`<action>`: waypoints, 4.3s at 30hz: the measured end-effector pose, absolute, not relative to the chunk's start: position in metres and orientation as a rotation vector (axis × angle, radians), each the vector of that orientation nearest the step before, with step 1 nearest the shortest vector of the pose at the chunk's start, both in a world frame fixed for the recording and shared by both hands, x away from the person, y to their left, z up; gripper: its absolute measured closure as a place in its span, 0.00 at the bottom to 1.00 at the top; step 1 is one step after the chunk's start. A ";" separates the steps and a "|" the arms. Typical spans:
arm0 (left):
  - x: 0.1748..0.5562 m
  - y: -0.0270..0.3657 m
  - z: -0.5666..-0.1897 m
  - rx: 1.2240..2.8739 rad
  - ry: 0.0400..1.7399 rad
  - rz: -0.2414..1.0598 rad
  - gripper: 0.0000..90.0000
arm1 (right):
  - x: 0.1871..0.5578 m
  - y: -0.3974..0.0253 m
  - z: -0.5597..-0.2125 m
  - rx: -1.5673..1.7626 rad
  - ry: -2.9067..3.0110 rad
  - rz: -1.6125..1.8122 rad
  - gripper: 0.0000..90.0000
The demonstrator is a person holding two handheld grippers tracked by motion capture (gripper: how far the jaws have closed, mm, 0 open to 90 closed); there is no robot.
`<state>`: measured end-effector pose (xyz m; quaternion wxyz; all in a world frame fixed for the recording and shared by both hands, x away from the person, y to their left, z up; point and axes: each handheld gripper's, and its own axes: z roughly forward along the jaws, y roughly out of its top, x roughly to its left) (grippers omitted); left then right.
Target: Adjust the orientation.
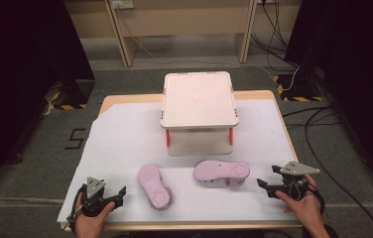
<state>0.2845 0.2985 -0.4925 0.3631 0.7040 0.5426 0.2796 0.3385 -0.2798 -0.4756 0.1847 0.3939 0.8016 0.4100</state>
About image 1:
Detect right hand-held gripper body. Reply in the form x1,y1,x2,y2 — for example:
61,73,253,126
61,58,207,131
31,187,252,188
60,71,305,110
278,161,321,201

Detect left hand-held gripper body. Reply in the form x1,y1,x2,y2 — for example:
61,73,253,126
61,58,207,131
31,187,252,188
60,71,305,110
80,177,116,218

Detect pink sandal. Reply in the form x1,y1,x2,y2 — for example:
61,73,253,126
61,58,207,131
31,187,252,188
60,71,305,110
192,160,251,187
137,164,173,211

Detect clear storage box white lid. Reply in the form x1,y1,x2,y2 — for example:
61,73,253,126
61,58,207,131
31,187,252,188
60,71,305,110
160,70,240,157

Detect person's left hand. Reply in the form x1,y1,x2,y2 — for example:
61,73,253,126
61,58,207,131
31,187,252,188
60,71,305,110
74,192,116,238

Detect person's right hand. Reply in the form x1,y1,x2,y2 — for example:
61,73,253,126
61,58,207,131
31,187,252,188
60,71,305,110
275,175,324,232

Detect white table cover sheet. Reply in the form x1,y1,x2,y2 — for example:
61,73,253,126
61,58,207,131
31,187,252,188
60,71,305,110
57,98,303,223

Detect striped black stand base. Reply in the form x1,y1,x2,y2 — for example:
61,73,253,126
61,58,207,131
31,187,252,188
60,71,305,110
44,78,96,111
273,73,324,103

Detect black curtain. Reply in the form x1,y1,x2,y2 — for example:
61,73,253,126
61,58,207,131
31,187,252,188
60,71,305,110
285,0,373,186
0,0,95,201

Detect beige wooden desk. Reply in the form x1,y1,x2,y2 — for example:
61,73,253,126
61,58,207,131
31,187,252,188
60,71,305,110
63,0,303,67

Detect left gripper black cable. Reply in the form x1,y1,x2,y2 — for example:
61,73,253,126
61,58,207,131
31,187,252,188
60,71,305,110
66,183,89,232

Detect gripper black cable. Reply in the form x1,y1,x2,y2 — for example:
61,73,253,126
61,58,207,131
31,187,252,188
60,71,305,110
307,182,326,216
66,183,89,232

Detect black floor cables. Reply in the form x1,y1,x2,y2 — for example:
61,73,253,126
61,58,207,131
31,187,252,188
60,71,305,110
282,104,373,238

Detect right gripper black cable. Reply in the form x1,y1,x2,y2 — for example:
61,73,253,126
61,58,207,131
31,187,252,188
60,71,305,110
307,182,326,216

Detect hanging black cables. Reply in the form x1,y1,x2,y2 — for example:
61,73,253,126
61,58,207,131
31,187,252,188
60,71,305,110
250,0,300,68

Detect white wall socket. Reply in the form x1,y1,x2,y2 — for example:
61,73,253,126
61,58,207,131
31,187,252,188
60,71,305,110
109,0,135,10

